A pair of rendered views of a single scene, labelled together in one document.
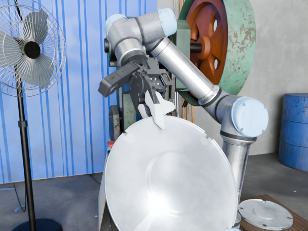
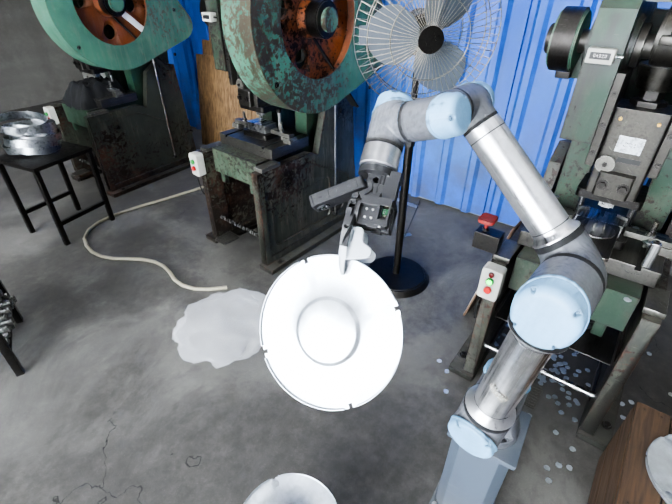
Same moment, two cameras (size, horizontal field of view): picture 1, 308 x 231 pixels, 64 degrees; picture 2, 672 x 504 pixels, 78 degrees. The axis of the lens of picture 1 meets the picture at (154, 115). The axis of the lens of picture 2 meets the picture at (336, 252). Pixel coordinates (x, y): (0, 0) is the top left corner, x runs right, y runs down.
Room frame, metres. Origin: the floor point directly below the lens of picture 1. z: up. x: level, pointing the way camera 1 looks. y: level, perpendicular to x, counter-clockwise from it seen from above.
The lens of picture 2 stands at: (0.14, -0.51, 1.52)
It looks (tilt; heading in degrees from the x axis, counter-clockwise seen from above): 34 degrees down; 54
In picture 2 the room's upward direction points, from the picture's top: straight up
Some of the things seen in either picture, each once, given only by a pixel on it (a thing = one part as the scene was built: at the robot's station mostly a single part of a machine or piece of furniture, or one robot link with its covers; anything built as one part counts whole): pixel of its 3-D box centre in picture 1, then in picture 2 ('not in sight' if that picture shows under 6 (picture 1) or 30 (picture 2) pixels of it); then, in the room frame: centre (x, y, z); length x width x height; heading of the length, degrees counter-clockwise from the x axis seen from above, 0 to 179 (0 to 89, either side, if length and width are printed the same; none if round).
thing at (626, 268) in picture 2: not in sight; (591, 239); (1.70, -0.01, 0.68); 0.45 x 0.30 x 0.06; 107
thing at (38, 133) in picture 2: not in sight; (49, 173); (0.11, 2.68, 0.40); 0.45 x 0.40 x 0.79; 119
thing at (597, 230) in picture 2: not in sight; (585, 250); (1.53, -0.06, 0.72); 0.25 x 0.14 x 0.14; 17
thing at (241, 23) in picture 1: (194, 49); not in sight; (1.90, -0.30, 1.33); 1.03 x 0.28 x 0.82; 17
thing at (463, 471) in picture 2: not in sight; (475, 465); (0.91, -0.20, 0.23); 0.19 x 0.19 x 0.45; 21
